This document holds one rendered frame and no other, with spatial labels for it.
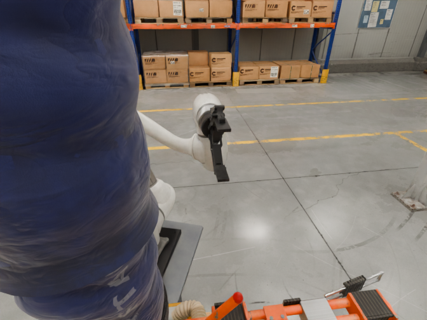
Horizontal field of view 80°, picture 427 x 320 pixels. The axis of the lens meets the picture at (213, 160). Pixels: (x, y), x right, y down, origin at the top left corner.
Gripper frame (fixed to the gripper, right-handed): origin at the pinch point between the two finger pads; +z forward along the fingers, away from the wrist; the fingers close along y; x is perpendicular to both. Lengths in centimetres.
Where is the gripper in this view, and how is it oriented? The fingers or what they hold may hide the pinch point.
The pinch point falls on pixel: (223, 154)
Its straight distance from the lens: 61.8
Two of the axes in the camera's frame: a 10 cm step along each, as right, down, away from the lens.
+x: -9.9, 0.7, -1.2
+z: 1.4, 5.0, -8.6
